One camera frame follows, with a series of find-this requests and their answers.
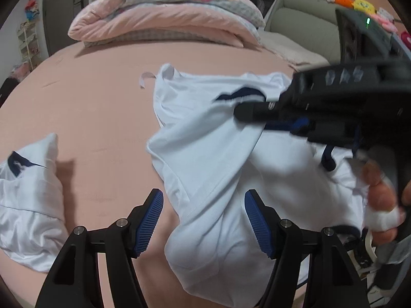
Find dark object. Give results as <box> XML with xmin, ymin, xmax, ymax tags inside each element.
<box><xmin>0</xmin><ymin>77</ymin><xmax>18</xmax><ymax>108</ymax></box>

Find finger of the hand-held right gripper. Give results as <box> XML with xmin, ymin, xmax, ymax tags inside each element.
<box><xmin>263</xmin><ymin>117</ymin><xmax>313</xmax><ymax>136</ymax></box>
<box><xmin>234</xmin><ymin>101</ymin><xmax>285</xmax><ymax>123</ymax></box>

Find beige pillow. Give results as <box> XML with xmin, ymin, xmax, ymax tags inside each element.
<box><xmin>260</xmin><ymin>30</ymin><xmax>331</xmax><ymax>71</ymax></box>

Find pink-sheeted bed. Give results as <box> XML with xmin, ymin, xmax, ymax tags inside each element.
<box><xmin>0</xmin><ymin>38</ymin><xmax>322</xmax><ymax>308</ymax></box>

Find yellow plush toy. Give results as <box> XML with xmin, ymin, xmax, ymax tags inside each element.
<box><xmin>353</xmin><ymin>0</ymin><xmax>377</xmax><ymax>15</ymax></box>

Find pink plush toy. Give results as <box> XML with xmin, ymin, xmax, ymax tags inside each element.
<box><xmin>376</xmin><ymin>8</ymin><xmax>400</xmax><ymax>33</ymax></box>

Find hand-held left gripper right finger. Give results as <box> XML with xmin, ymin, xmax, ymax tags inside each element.
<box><xmin>244</xmin><ymin>189</ymin><xmax>369</xmax><ymax>308</ymax></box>

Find white shirt navy trim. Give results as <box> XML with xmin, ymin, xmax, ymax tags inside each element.
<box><xmin>0</xmin><ymin>132</ymin><xmax>66</xmax><ymax>272</ymax></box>
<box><xmin>139</xmin><ymin>63</ymin><xmax>368</xmax><ymax>300</ymax></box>

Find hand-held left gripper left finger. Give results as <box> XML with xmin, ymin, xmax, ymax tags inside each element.
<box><xmin>35</xmin><ymin>188</ymin><xmax>164</xmax><ymax>308</ymax></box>

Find red and blue plush toy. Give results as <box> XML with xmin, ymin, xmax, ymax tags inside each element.
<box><xmin>26</xmin><ymin>0</ymin><xmax>41</xmax><ymax>20</ymax></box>

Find person's right hand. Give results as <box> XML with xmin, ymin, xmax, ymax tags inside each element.
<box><xmin>361</xmin><ymin>160</ymin><xmax>411</xmax><ymax>245</ymax></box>

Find pale leather sofa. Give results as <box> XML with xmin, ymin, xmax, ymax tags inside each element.
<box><xmin>265</xmin><ymin>0</ymin><xmax>344</xmax><ymax>61</ymax></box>

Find white toy shelf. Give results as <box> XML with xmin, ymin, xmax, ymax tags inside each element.
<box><xmin>16</xmin><ymin>22</ymin><xmax>41</xmax><ymax>71</ymax></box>

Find folded pink quilt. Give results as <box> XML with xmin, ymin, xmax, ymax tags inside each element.
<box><xmin>67</xmin><ymin>0</ymin><xmax>267</xmax><ymax>50</ymax></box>

